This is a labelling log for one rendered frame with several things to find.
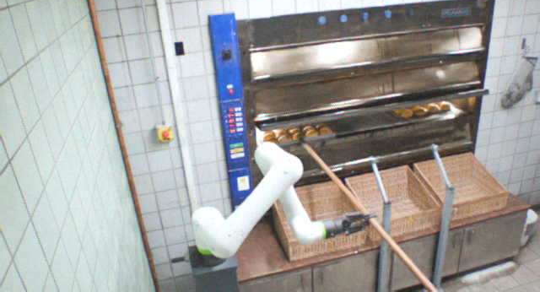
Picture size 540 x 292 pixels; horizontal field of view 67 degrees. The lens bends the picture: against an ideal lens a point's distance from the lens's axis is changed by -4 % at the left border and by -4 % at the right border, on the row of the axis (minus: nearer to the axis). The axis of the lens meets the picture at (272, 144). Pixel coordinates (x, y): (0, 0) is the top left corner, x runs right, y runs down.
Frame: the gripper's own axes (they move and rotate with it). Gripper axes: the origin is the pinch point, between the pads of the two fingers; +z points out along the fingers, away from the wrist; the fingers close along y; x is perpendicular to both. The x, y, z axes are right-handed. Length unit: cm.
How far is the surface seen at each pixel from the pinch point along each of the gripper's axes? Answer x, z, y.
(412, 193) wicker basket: -86, 86, 54
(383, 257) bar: -41, 35, 68
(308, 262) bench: -49, -17, 62
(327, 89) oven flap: -102, 21, -37
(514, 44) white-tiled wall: -98, 178, -54
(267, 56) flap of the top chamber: -104, -20, -65
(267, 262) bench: -58, -42, 62
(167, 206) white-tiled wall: -103, -101, 31
